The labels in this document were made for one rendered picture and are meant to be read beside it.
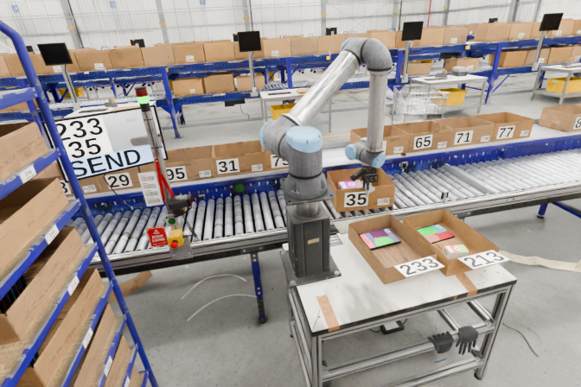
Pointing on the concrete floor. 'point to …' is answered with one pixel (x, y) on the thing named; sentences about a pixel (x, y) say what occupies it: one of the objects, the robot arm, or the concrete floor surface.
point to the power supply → (392, 327)
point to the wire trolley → (419, 102)
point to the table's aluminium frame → (307, 347)
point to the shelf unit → (15, 365)
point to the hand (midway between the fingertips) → (364, 193)
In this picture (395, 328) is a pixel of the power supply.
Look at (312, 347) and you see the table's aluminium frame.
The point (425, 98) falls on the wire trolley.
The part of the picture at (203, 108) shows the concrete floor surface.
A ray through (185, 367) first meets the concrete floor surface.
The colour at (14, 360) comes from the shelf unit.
